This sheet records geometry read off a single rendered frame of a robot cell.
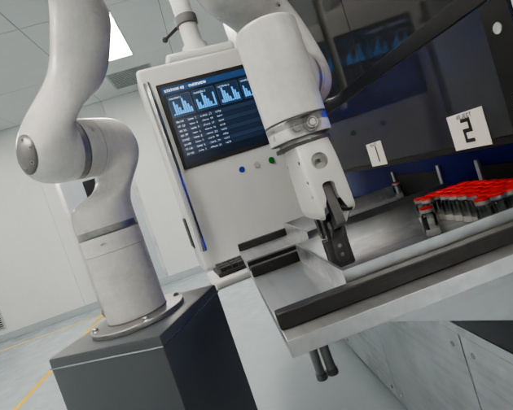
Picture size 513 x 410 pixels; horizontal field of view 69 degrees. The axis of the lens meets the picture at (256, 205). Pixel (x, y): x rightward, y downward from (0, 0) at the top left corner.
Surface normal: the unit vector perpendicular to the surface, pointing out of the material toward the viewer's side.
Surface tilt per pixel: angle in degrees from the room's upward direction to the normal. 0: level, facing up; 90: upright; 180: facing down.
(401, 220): 90
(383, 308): 90
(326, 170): 87
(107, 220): 89
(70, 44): 109
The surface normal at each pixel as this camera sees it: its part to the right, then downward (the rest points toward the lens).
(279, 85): -0.24, 0.14
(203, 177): 0.25, -0.03
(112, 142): 0.82, -0.13
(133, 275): 0.58, -0.15
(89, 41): 0.60, 0.40
